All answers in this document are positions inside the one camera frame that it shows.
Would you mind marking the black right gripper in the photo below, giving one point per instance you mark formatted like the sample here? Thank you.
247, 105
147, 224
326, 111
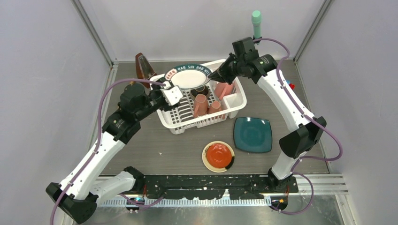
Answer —
222, 76

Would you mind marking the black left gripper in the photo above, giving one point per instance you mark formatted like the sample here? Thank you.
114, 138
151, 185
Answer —
159, 92

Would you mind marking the large pink mug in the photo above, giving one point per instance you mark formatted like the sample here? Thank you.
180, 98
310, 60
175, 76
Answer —
223, 89

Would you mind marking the black patterned ceramic bowl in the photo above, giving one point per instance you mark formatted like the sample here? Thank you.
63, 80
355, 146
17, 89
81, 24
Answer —
204, 90

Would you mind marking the white round plate with lettering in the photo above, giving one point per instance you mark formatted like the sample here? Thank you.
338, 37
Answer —
188, 76

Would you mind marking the small pink cup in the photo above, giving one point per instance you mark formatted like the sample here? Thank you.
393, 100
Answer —
215, 107

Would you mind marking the white plastic dish rack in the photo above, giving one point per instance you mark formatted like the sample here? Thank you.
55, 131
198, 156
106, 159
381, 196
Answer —
181, 118

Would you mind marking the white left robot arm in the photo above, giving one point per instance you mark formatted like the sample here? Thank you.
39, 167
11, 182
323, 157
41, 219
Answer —
77, 195

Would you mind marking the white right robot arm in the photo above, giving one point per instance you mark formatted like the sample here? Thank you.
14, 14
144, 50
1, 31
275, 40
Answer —
305, 128

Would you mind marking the wooden pestle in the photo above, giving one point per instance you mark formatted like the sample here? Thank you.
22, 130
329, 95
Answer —
126, 97

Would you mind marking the brown wooden metronome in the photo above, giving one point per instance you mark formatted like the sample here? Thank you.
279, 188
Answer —
144, 70

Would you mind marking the teal square plate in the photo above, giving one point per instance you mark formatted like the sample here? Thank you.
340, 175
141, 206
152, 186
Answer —
252, 135

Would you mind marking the mint green microphone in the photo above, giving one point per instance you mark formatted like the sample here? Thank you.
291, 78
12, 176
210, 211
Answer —
256, 19

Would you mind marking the colourful toy blocks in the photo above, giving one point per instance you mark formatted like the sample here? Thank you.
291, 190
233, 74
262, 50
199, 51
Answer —
291, 85

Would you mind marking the red and cream saucer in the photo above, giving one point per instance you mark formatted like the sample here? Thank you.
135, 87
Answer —
218, 157

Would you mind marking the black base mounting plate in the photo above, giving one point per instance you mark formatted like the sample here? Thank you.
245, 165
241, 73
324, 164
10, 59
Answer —
209, 187

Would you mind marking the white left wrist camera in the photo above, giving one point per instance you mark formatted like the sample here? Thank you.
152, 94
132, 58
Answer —
171, 93

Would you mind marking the slotted white cable duct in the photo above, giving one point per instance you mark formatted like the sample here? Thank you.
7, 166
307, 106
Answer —
222, 202

